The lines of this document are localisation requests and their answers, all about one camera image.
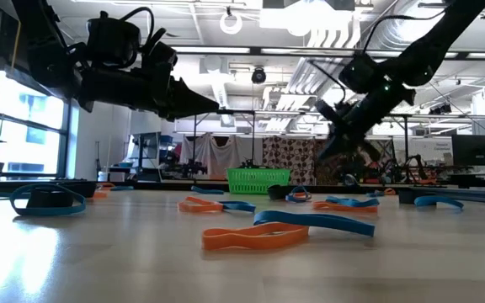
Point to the large window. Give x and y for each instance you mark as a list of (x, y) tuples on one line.
[(28, 134)]

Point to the dark patterned cloth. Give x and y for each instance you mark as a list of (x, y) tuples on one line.
[(322, 168)]

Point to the green plastic basket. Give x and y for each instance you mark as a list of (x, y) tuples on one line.
[(258, 181)]

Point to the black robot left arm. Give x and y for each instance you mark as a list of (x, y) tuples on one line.
[(44, 50)]

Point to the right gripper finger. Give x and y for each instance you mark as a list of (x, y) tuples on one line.
[(369, 150), (335, 145)]

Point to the black aluminium table frame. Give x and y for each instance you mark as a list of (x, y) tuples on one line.
[(175, 185)]

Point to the brown dotted cloth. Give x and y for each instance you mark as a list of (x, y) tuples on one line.
[(289, 153)]

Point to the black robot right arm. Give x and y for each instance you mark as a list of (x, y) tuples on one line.
[(427, 46)]

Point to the thin orange rubber band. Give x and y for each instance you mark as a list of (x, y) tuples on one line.
[(105, 185)]

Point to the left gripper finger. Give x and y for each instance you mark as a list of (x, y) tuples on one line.
[(188, 94), (183, 110)]

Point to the monitor on stand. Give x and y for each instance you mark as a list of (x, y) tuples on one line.
[(145, 145)]

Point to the black flat monitor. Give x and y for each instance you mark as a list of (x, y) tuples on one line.
[(476, 150)]

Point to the black ceiling spotlight cluster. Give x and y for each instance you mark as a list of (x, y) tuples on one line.
[(440, 109)]

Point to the white hanging sheet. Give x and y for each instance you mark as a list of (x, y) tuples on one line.
[(215, 153)]

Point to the black hanging camera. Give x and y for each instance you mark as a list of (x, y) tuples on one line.
[(258, 76)]

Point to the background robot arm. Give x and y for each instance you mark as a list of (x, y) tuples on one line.
[(415, 166)]

